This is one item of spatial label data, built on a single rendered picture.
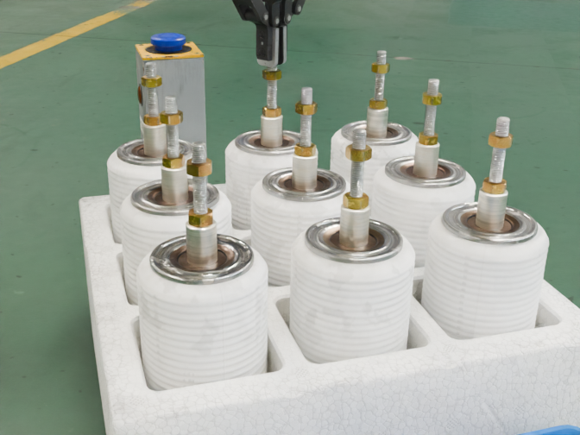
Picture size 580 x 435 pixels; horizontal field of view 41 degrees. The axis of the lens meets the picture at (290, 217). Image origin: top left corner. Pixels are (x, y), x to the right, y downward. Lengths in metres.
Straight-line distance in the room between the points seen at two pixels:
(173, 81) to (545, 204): 0.71
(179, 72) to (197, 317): 0.43
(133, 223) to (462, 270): 0.27
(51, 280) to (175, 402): 0.57
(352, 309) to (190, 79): 0.43
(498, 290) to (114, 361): 0.30
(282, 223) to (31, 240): 0.61
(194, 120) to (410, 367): 0.46
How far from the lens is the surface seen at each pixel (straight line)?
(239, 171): 0.78
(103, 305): 0.67
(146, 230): 0.65
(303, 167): 0.69
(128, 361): 0.59
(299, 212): 0.66
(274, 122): 0.79
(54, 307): 1.03
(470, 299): 0.63
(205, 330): 0.55
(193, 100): 0.92
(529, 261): 0.63
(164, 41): 0.92
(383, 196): 0.72
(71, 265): 1.13
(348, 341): 0.59
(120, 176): 0.76
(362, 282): 0.57
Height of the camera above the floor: 0.52
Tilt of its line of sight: 25 degrees down
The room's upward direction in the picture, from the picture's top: 1 degrees clockwise
